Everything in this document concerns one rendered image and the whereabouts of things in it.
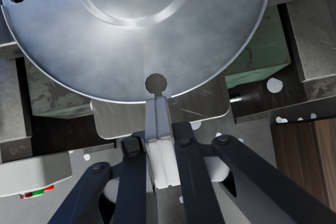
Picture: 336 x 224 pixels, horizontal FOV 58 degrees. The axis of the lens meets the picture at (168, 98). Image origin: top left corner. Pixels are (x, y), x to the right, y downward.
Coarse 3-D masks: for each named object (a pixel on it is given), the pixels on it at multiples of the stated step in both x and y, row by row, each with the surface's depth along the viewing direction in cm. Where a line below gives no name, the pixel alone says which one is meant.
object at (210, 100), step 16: (160, 80) 31; (224, 80) 31; (176, 96) 31; (192, 96) 31; (208, 96) 31; (224, 96) 31; (96, 112) 31; (112, 112) 31; (128, 112) 31; (144, 112) 31; (176, 112) 31; (192, 112) 31; (208, 112) 31; (224, 112) 31; (96, 128) 31; (112, 128) 31; (128, 128) 31; (144, 128) 31
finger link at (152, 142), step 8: (152, 104) 21; (152, 112) 19; (152, 120) 18; (152, 128) 17; (152, 136) 16; (152, 144) 16; (152, 152) 16; (160, 152) 16; (152, 160) 16; (160, 160) 16; (152, 168) 16; (160, 168) 16; (160, 176) 16; (160, 184) 16; (168, 184) 16
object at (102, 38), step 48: (48, 0) 32; (96, 0) 32; (144, 0) 31; (192, 0) 32; (240, 0) 32; (48, 48) 32; (96, 48) 32; (144, 48) 31; (192, 48) 31; (240, 48) 31; (96, 96) 31; (144, 96) 31
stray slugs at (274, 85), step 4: (268, 80) 44; (272, 80) 44; (276, 80) 44; (268, 84) 44; (272, 84) 44; (276, 84) 44; (280, 84) 44; (268, 88) 44; (272, 88) 44; (276, 88) 44; (280, 88) 44; (192, 124) 44; (196, 124) 44; (200, 124) 44; (192, 128) 44; (196, 128) 44
